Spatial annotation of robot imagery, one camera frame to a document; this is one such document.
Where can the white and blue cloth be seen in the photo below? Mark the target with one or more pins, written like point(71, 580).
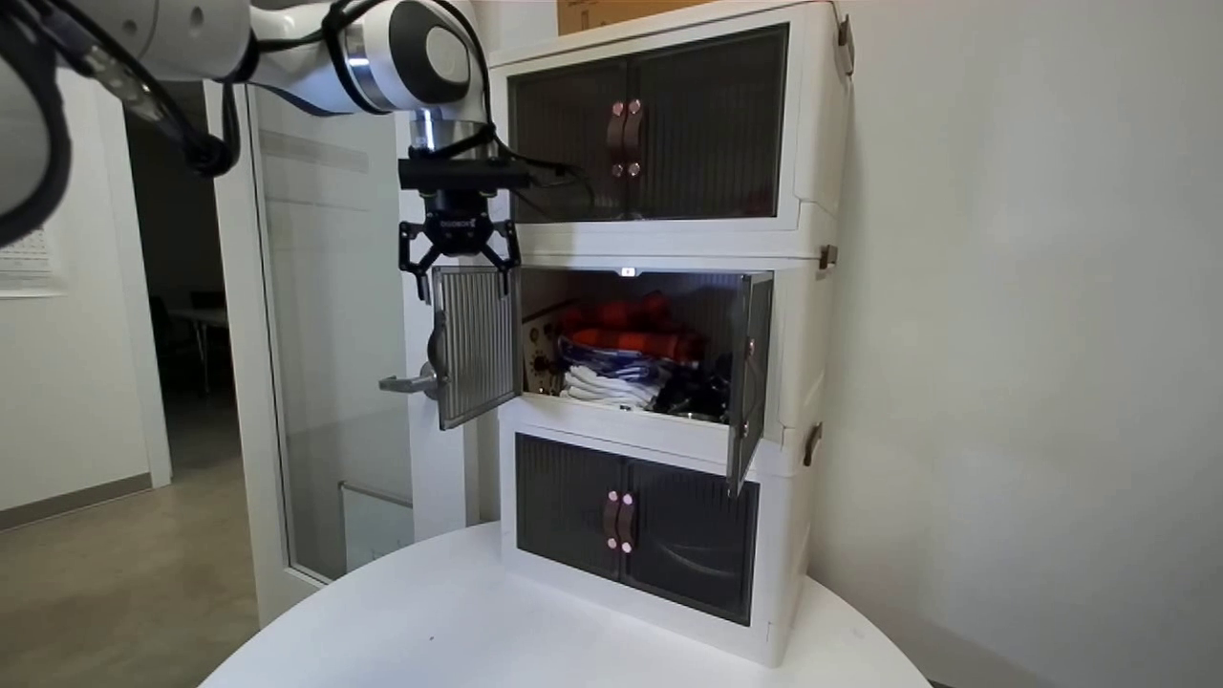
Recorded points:
point(615, 384)

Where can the red stored item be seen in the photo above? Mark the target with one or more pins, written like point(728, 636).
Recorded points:
point(625, 317)

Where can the black stored item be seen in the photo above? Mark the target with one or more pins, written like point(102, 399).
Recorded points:
point(701, 396)

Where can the brown cabinet side latch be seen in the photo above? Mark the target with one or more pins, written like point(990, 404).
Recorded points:
point(844, 43)
point(813, 446)
point(829, 259)

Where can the brown cardboard box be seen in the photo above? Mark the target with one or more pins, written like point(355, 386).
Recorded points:
point(615, 13)

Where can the white stacked cabinet frame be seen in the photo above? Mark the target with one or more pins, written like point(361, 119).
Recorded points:
point(806, 347)

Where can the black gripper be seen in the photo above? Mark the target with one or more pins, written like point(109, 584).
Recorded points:
point(459, 203)

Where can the white framed glass door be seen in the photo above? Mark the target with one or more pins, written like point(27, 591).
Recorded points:
point(332, 384)

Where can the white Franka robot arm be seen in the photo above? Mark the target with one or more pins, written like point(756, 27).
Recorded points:
point(165, 31)

